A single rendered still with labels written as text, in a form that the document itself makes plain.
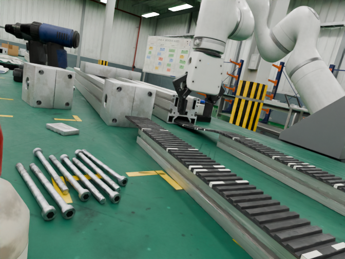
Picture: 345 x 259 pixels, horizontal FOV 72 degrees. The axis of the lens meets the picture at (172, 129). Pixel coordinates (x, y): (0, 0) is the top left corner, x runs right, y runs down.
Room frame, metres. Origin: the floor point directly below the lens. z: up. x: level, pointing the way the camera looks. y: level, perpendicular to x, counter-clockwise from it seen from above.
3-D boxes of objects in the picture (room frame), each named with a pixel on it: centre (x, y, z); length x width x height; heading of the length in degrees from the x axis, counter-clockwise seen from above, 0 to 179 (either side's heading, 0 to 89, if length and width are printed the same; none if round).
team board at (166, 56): (6.61, 0.55, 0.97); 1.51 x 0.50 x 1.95; 55
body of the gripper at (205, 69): (0.65, -0.05, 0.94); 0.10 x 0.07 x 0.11; 119
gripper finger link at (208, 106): (0.68, -0.10, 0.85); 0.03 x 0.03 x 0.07; 29
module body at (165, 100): (1.05, 0.17, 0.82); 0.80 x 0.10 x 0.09; 30
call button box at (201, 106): (0.86, -0.07, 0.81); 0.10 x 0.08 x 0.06; 120
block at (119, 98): (0.57, 0.11, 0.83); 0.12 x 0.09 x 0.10; 120
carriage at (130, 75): (1.26, 0.30, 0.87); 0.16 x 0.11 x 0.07; 30
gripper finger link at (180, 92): (0.62, 0.00, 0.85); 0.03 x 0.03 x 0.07; 29
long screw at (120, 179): (0.28, 0.08, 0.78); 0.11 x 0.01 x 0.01; 47
